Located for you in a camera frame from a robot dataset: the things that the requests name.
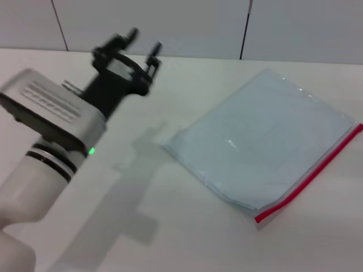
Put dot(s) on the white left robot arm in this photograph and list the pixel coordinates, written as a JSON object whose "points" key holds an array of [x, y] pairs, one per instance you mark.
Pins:
{"points": [[31, 192]]}

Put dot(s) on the clear red-zip document bag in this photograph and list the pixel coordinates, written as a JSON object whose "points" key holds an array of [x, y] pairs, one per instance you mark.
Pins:
{"points": [[263, 147]]}

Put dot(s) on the black silver wrist camera box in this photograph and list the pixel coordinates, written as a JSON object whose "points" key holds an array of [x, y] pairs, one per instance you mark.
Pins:
{"points": [[54, 113]]}

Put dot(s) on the pale blue paper sheets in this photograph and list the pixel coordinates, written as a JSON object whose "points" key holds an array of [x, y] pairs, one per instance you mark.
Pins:
{"points": [[255, 141]]}

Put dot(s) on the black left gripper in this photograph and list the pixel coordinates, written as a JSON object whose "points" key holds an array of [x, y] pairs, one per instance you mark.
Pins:
{"points": [[113, 85]]}

